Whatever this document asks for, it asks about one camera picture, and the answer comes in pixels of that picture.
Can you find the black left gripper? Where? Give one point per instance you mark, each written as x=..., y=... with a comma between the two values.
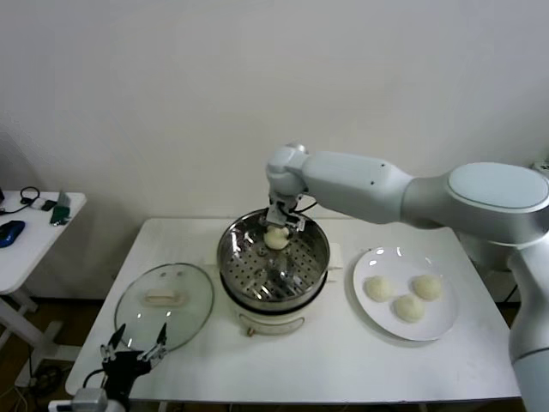
x=124, y=367

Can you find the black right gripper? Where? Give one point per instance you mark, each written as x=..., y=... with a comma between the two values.
x=293, y=214

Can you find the white steamed baozi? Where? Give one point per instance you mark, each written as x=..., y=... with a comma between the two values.
x=409, y=308
x=426, y=286
x=275, y=240
x=379, y=288

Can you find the glass pot lid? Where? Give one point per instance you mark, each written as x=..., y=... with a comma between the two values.
x=193, y=292

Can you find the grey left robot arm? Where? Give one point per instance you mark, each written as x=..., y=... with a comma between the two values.
x=118, y=405

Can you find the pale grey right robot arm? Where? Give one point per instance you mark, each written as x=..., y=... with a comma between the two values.
x=351, y=189

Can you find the stainless steel steamer basket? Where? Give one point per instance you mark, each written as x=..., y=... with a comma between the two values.
x=231, y=253

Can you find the white electric cooker pot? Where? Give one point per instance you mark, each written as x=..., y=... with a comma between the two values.
x=274, y=319

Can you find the white round plate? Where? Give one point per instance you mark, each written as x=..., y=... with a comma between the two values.
x=373, y=317

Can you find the white side table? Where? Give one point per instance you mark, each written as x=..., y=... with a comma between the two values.
x=25, y=262

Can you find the green flat object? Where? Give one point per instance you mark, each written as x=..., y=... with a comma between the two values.
x=60, y=214

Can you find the grey pointed card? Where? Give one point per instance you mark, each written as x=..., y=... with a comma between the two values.
x=64, y=199

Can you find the small black phone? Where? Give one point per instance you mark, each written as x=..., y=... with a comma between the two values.
x=49, y=206

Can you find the blue computer mouse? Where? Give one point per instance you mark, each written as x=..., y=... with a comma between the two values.
x=10, y=234

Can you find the small white adapter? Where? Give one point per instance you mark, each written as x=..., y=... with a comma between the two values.
x=39, y=204

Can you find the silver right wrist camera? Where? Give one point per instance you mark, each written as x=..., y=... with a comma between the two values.
x=276, y=216

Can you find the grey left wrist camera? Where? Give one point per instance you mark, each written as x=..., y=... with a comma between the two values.
x=88, y=401

